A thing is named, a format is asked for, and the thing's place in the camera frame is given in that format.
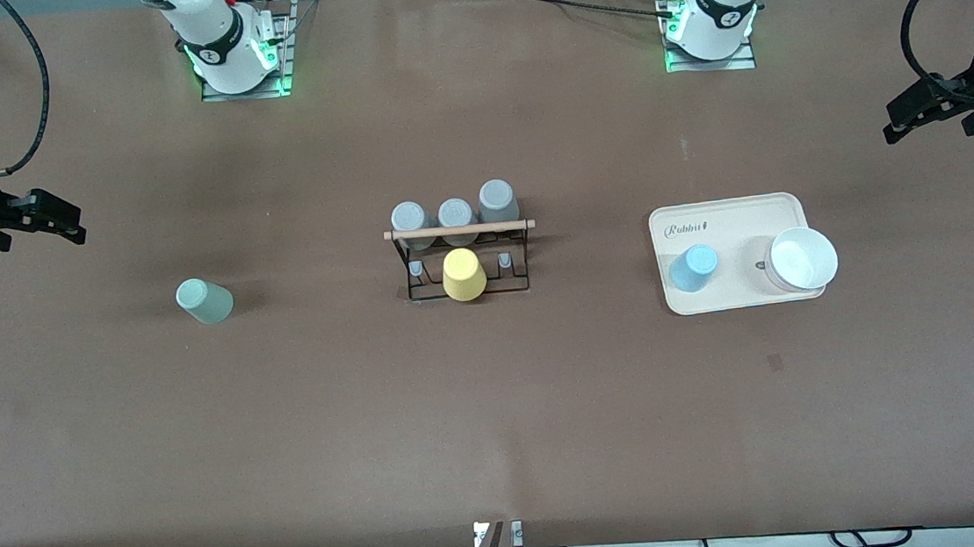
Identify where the light blue cup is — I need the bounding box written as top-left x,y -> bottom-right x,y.
667,243 -> 722,295

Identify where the pale green cup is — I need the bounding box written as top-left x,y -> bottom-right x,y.
174,275 -> 237,327

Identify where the white bowl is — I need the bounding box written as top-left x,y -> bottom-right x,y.
759,224 -> 842,296

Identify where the pink rabbit print tray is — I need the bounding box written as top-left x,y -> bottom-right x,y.
646,189 -> 830,319

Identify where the grey cup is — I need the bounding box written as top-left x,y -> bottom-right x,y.
436,196 -> 480,248
476,177 -> 522,226
390,200 -> 436,253

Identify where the yellow cup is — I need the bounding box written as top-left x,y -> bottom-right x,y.
439,246 -> 490,305

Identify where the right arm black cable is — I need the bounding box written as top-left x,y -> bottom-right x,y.
0,0 -> 59,178

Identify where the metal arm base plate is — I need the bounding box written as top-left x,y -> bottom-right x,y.
659,0 -> 758,76
193,0 -> 300,104

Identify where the black cable on table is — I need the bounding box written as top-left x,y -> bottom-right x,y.
450,0 -> 677,38

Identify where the black wire cup rack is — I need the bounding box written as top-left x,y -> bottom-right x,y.
384,215 -> 542,305

